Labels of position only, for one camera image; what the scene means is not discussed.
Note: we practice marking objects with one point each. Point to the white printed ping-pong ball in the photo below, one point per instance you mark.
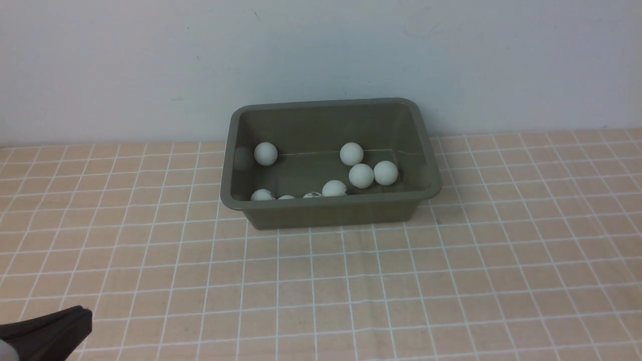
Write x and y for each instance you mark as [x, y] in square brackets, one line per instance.
[361, 176]

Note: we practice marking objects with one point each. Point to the checkered peach tablecloth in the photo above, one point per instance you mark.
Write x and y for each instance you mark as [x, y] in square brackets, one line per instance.
[530, 252]

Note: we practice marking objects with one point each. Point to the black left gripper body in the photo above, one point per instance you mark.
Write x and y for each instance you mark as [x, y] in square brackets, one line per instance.
[50, 337]

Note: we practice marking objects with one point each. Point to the olive green plastic bin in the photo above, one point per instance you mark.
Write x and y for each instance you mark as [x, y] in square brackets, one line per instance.
[308, 136]

